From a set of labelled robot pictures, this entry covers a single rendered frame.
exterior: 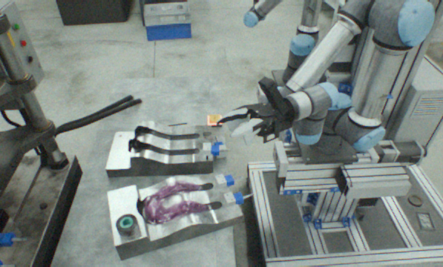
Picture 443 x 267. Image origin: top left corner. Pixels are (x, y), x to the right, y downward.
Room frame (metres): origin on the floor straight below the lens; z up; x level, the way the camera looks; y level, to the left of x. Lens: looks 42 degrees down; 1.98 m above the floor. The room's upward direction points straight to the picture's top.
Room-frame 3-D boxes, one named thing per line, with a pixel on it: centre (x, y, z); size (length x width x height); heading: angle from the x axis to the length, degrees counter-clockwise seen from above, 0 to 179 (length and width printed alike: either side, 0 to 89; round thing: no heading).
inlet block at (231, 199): (0.86, -0.08, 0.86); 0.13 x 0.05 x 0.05; 110
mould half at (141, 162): (1.17, 0.30, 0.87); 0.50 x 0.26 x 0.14; 93
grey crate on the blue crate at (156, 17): (4.38, 0.73, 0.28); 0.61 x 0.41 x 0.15; 98
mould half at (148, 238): (0.82, 0.19, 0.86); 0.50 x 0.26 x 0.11; 110
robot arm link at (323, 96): (0.77, -0.27, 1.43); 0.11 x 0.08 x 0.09; 120
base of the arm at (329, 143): (1.02, -0.44, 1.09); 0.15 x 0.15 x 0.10
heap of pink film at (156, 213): (0.82, 0.19, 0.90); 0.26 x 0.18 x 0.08; 110
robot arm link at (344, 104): (1.01, -0.44, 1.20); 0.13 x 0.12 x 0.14; 30
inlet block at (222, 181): (0.97, -0.04, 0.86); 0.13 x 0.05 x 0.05; 110
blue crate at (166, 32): (4.38, 0.73, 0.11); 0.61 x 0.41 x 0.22; 98
